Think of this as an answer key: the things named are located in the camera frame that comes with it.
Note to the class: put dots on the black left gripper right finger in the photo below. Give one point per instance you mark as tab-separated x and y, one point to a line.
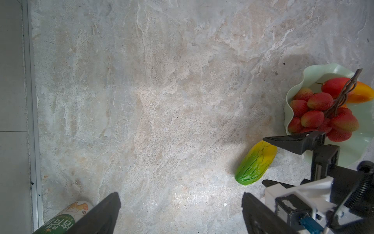
259	219

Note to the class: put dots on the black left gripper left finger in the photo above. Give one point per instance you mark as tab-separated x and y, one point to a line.
101	219

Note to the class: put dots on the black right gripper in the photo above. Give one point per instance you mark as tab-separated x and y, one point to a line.
336	166

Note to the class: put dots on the green yellow fake papaya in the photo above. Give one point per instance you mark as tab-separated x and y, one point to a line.
255	163

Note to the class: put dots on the red lychee bunch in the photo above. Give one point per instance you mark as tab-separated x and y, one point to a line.
320	112

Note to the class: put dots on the red yellow fake mango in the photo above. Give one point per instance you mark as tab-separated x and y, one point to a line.
362	92

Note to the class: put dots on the pale green fruit bowl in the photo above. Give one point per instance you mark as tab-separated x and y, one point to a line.
353	149

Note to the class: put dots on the green drink can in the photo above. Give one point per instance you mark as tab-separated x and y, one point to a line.
65	219

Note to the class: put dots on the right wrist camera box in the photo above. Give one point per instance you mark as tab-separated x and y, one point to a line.
297	214

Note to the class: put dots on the aluminium corner post left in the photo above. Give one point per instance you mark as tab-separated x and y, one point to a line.
32	117

